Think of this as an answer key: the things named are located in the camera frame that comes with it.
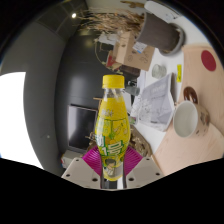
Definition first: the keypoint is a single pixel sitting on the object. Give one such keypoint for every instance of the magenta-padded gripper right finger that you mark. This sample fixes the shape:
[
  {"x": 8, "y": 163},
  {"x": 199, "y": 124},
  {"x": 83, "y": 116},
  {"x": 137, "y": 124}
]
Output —
[{"x": 141, "y": 171}]

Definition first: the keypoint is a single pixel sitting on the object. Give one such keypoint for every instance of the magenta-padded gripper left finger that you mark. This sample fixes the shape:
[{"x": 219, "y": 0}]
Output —
[{"x": 81, "y": 171}]

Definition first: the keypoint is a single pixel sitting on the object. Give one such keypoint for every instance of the yellow drink bottle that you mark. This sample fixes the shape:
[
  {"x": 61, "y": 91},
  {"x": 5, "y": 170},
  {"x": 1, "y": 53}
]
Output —
[{"x": 112, "y": 133}]

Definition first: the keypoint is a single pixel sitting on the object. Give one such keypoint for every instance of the light plywood sheet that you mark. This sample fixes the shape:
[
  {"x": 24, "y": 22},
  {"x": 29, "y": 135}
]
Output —
[{"x": 193, "y": 150}]

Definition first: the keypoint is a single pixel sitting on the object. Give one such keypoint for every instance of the printed newspaper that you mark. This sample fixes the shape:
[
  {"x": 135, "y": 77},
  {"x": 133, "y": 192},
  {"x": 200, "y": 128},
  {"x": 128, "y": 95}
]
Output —
[{"x": 155, "y": 103}]

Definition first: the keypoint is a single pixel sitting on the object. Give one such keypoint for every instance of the small glass jar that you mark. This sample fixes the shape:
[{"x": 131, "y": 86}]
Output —
[{"x": 159, "y": 71}]

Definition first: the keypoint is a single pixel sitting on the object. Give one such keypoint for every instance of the yellow marker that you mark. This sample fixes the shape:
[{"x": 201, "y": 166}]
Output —
[{"x": 179, "y": 73}]

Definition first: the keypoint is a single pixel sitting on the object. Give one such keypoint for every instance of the red box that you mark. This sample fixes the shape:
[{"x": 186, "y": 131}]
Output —
[{"x": 110, "y": 59}]

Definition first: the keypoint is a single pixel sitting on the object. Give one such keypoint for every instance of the cardboard box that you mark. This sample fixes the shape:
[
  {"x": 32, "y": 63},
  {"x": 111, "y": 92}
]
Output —
[{"x": 133, "y": 53}]

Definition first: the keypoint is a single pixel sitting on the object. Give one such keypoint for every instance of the flat round red coaster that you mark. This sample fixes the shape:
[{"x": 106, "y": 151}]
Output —
[{"x": 208, "y": 60}]

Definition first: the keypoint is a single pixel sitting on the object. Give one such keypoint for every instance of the grey plant saucer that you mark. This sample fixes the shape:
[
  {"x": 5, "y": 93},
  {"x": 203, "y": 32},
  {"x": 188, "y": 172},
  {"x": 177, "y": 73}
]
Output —
[{"x": 180, "y": 43}]

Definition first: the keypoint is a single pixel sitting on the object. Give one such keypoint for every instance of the dried plant in grey pot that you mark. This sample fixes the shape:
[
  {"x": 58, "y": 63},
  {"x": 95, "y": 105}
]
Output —
[{"x": 158, "y": 33}]

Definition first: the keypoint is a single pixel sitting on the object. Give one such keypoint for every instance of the dark wall screen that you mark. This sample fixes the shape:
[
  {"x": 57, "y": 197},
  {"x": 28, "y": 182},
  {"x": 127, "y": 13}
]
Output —
[{"x": 81, "y": 128}]

